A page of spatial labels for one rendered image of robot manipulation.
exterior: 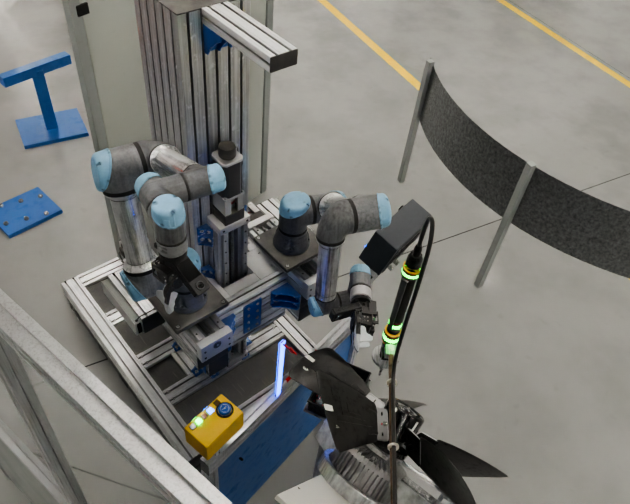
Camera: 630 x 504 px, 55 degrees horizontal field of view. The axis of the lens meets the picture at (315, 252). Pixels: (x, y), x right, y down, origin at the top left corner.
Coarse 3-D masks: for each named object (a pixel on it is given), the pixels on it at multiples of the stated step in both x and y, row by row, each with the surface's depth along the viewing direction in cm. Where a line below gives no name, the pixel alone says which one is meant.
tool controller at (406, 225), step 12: (408, 204) 236; (396, 216) 231; (408, 216) 232; (420, 216) 234; (384, 228) 226; (396, 228) 227; (408, 228) 229; (420, 228) 231; (372, 240) 227; (384, 240) 223; (396, 240) 224; (408, 240) 227; (372, 252) 231; (384, 252) 227; (396, 252) 224; (372, 264) 235; (384, 264) 230; (396, 264) 237
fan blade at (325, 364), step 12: (324, 348) 198; (300, 360) 189; (324, 360) 192; (336, 360) 193; (300, 372) 185; (312, 372) 186; (324, 372) 187; (336, 372) 188; (348, 372) 189; (312, 384) 183; (348, 384) 185; (360, 384) 186
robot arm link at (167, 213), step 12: (156, 204) 139; (168, 204) 140; (180, 204) 140; (156, 216) 139; (168, 216) 138; (180, 216) 140; (156, 228) 142; (168, 228) 140; (180, 228) 143; (156, 240) 146; (168, 240) 144; (180, 240) 145
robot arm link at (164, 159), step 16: (144, 144) 181; (160, 144) 179; (160, 160) 173; (176, 160) 164; (192, 160) 163; (192, 176) 150; (208, 176) 152; (224, 176) 154; (192, 192) 150; (208, 192) 153
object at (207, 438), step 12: (216, 408) 188; (192, 420) 185; (204, 420) 185; (216, 420) 186; (228, 420) 186; (240, 420) 190; (192, 432) 182; (204, 432) 183; (216, 432) 183; (228, 432) 187; (192, 444) 187; (204, 444) 180; (216, 444) 184; (204, 456) 185
